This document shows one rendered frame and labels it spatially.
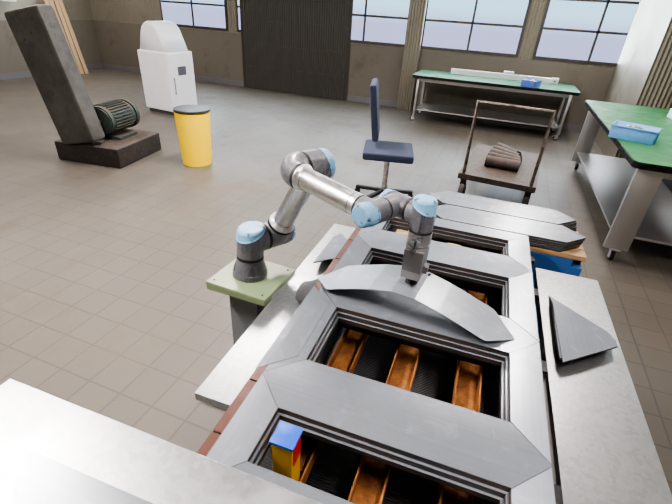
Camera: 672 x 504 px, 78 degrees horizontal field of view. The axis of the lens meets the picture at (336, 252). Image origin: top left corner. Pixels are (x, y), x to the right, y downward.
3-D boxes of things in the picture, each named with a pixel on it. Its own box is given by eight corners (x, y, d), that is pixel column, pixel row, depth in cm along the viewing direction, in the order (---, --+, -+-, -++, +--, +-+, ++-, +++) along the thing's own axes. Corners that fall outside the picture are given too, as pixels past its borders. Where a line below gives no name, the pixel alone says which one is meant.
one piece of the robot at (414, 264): (434, 247, 126) (425, 291, 134) (441, 235, 133) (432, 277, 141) (403, 239, 129) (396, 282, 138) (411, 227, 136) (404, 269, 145)
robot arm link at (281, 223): (250, 234, 186) (296, 143, 148) (277, 226, 196) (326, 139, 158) (264, 255, 183) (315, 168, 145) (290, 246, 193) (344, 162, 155)
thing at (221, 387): (367, 235, 234) (368, 230, 232) (251, 419, 127) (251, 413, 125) (334, 228, 239) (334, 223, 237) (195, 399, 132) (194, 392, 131)
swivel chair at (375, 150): (419, 195, 459) (437, 85, 402) (400, 216, 410) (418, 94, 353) (364, 182, 484) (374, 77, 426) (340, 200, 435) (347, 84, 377)
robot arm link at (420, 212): (421, 190, 130) (444, 198, 125) (415, 221, 136) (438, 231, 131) (406, 196, 125) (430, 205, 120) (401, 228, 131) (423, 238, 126)
